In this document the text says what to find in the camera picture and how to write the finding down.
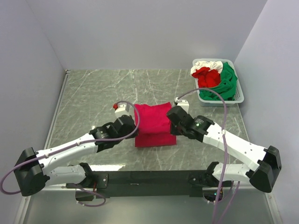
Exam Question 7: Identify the magenta pink t-shirt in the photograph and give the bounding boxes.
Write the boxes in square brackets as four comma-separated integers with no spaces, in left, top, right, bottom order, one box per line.
[134,102,177,147]

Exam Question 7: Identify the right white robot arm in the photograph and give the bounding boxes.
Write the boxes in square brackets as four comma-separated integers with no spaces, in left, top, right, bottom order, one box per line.
[166,106,282,193]

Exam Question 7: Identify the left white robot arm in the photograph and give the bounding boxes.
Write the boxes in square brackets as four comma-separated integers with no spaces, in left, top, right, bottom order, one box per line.
[14,115,137,196]

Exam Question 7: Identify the red t-shirt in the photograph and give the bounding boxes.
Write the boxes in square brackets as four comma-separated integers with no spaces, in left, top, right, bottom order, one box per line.
[191,67,221,88]

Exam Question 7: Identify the green t-shirt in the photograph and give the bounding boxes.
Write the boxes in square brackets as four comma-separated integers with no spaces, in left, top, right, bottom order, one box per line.
[209,63,238,101]

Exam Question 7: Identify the white plastic laundry basket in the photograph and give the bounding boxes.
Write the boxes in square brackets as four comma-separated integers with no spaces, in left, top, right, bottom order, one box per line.
[192,58,244,107]

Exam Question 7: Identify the white t-shirt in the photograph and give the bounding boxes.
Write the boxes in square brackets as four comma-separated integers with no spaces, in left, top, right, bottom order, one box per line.
[190,61,223,75]

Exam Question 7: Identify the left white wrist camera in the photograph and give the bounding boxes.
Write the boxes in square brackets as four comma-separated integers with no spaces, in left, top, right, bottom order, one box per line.
[113,103,130,118]

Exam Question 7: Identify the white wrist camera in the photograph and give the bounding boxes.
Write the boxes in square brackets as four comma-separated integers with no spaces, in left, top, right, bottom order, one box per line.
[174,97,189,113]
[113,103,130,118]

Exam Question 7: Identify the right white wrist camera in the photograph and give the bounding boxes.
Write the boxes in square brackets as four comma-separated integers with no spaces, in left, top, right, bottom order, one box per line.
[174,97,189,113]

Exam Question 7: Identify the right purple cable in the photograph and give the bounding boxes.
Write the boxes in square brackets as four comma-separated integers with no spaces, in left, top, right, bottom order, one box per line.
[176,88,241,224]

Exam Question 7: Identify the aluminium frame rail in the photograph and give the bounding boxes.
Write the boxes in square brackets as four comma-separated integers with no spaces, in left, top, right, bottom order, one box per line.
[203,179,273,190]

